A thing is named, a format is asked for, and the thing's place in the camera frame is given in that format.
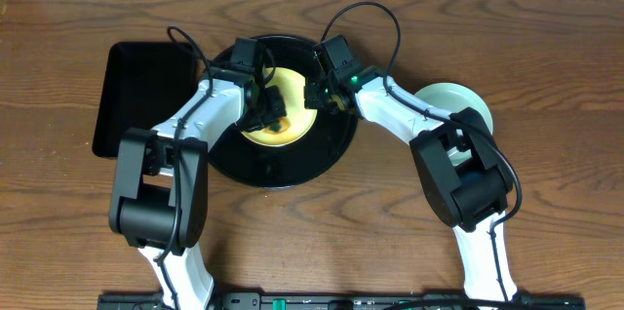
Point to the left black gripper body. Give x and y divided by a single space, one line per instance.
272 108

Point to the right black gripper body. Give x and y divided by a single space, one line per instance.
320 95

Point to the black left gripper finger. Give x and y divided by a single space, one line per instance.
275 107
252 124

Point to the yellow plate with stain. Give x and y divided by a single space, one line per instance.
298 121

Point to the mint green plate with stain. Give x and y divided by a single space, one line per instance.
454 98

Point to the yellow green scrub sponge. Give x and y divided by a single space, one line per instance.
279 127

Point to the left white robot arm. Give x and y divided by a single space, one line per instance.
160 193

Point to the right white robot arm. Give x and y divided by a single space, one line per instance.
465 178

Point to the black round tray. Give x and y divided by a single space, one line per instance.
292 164

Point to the black rectangular tray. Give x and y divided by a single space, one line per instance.
145 83

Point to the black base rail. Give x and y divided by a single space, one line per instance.
256 301

